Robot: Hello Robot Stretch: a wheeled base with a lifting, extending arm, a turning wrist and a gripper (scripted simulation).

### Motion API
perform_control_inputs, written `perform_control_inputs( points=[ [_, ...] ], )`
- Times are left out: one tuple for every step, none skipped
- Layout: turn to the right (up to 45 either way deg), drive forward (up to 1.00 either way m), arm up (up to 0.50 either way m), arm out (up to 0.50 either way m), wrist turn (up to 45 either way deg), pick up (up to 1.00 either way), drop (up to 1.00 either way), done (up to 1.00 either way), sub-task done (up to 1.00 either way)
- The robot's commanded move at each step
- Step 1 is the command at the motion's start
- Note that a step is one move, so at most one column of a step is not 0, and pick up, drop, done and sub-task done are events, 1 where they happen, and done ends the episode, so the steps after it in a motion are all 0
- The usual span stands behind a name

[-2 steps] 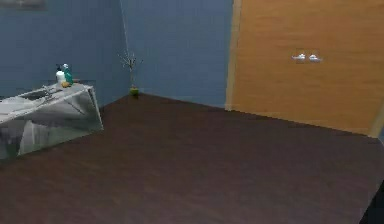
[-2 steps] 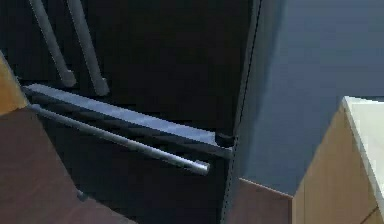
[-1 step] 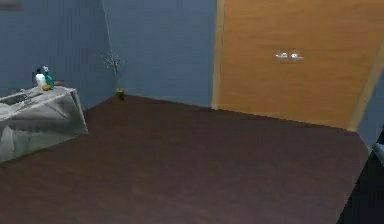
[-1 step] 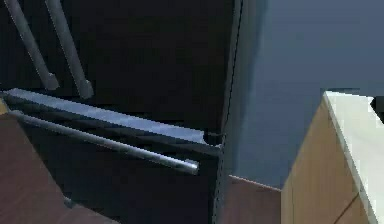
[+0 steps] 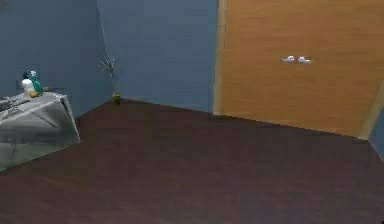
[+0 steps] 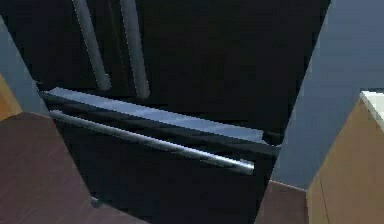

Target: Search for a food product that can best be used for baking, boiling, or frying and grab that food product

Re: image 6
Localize tan wooden cabinet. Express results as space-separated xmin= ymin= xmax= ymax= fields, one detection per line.
xmin=0 ymin=73 xmax=24 ymax=122
xmin=305 ymin=89 xmax=384 ymax=224

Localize black fridge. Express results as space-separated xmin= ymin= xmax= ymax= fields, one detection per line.
xmin=0 ymin=0 xmax=333 ymax=224

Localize grey fridge door handle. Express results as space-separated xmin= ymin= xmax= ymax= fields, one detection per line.
xmin=119 ymin=0 xmax=151 ymax=100
xmin=71 ymin=0 xmax=112 ymax=92

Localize silver fridge drawer handle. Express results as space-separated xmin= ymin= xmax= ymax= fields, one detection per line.
xmin=48 ymin=109 xmax=256 ymax=176

